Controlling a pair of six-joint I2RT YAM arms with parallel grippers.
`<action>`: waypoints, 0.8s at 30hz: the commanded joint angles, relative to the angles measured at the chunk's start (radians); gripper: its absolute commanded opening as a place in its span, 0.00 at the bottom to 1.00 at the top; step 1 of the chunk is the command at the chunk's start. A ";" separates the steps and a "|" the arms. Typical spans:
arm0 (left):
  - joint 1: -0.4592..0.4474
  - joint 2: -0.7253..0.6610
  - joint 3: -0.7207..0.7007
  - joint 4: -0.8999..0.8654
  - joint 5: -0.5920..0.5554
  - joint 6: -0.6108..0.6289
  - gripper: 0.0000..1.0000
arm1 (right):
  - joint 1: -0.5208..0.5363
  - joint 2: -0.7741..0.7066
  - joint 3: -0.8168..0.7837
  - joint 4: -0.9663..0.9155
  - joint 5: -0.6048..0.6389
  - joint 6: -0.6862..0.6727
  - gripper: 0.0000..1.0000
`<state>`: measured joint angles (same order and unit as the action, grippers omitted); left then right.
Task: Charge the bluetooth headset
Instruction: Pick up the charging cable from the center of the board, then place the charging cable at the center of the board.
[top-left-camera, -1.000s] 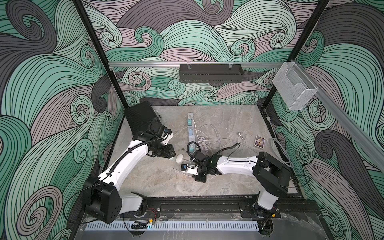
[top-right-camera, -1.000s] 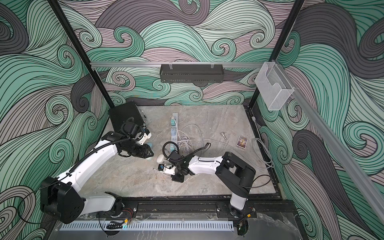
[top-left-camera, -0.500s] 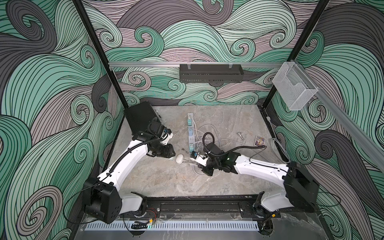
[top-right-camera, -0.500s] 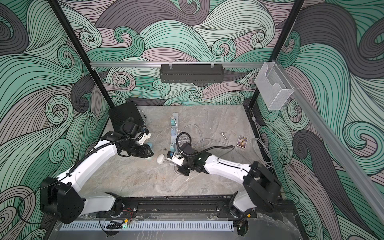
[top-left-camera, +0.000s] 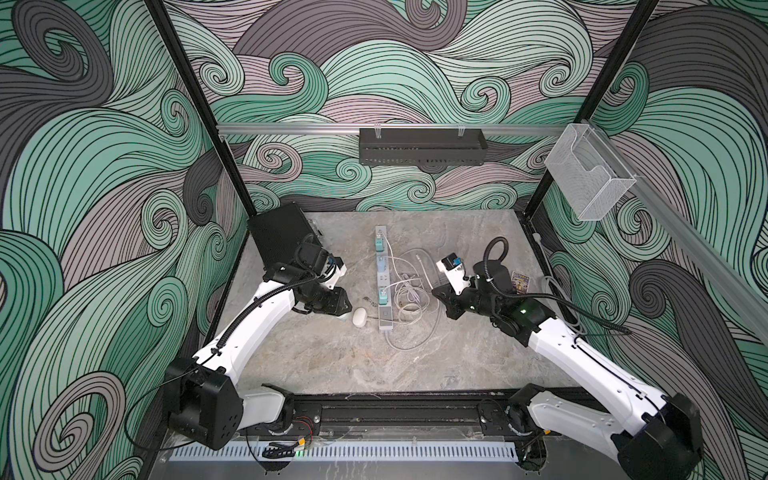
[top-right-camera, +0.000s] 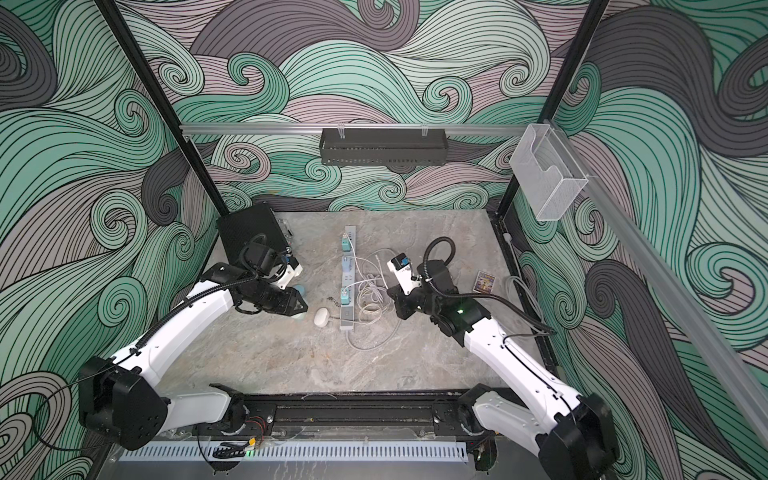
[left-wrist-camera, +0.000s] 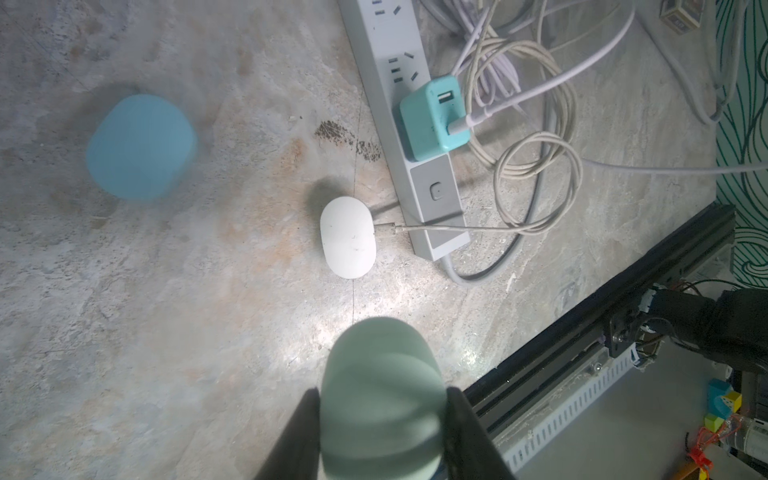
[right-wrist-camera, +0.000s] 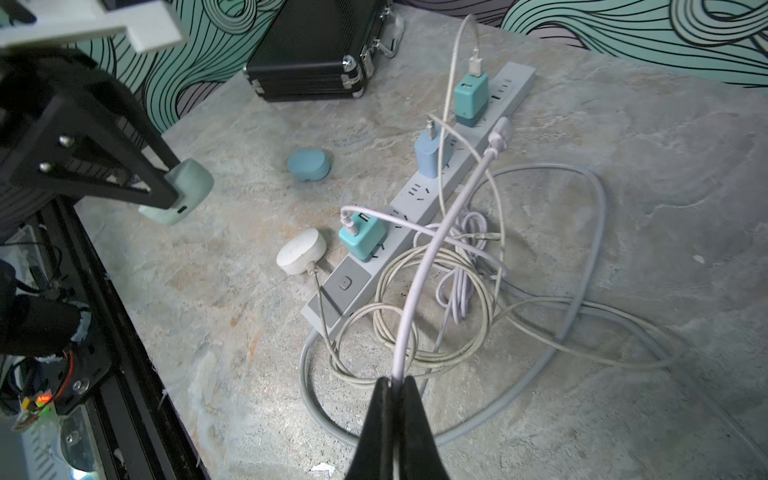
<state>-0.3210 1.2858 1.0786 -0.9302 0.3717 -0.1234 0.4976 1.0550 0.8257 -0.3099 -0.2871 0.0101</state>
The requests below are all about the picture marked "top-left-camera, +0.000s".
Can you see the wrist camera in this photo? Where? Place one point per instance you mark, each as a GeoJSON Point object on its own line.
{"type": "Point", "coordinates": [453, 268]}
{"type": "Point", "coordinates": [332, 272]}

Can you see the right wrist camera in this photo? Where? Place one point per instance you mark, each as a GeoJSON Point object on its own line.
{"type": "Point", "coordinates": [453, 268]}

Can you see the aluminium wall rail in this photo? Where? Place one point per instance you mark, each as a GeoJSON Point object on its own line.
{"type": "Point", "coordinates": [305, 128]}
{"type": "Point", "coordinates": [662, 191]}

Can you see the aluminium wall rail back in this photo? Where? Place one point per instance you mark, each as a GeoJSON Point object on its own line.
{"type": "Point", "coordinates": [305, 128]}

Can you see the aluminium wall rail right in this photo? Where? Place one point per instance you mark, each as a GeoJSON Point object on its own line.
{"type": "Point", "coordinates": [662, 191]}

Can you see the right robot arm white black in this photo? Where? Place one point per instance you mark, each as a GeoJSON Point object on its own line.
{"type": "Point", "coordinates": [647, 432]}

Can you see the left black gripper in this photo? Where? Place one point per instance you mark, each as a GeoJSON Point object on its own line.
{"type": "Point", "coordinates": [334, 306]}

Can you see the white slotted cable duct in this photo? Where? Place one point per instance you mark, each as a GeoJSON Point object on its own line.
{"type": "Point", "coordinates": [361, 451]}

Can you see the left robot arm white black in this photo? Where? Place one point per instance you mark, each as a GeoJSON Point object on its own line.
{"type": "Point", "coordinates": [201, 397]}

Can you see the clear acrylic wall bin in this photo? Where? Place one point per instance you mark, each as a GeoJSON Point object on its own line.
{"type": "Point", "coordinates": [589, 171]}

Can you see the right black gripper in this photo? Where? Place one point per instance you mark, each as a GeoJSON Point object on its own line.
{"type": "Point", "coordinates": [445, 293]}

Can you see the black wall shelf tray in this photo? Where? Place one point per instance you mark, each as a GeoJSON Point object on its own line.
{"type": "Point", "coordinates": [433, 149]}

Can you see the white power strip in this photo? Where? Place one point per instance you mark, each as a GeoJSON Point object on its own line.
{"type": "Point", "coordinates": [385, 312]}

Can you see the small card box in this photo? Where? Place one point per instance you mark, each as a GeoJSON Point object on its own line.
{"type": "Point", "coordinates": [521, 282]}

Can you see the white earbud case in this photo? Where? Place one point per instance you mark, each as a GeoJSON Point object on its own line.
{"type": "Point", "coordinates": [359, 317]}

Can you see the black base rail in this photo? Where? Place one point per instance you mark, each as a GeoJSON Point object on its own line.
{"type": "Point", "coordinates": [333, 415]}

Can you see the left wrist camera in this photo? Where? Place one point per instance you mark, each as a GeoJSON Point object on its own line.
{"type": "Point", "coordinates": [332, 272]}

